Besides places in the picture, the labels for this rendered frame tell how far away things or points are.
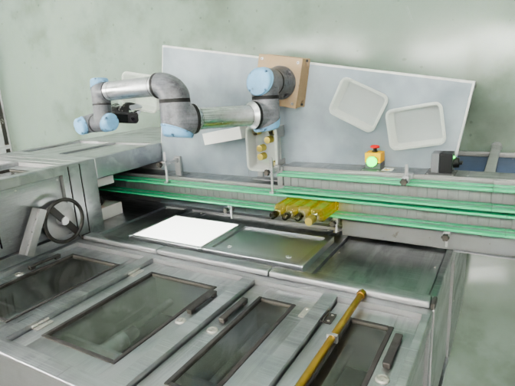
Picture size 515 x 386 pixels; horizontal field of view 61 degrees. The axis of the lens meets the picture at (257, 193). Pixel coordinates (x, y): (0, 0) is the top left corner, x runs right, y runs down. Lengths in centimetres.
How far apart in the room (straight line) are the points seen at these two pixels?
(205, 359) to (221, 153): 136
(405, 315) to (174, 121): 102
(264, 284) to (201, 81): 123
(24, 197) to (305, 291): 127
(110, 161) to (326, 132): 111
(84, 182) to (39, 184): 23
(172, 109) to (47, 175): 77
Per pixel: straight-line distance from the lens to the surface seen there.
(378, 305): 150
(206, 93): 242
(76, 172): 227
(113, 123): 194
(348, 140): 208
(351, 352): 131
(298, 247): 186
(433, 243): 197
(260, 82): 187
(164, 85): 167
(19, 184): 211
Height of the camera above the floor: 270
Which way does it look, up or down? 56 degrees down
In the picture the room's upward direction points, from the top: 117 degrees counter-clockwise
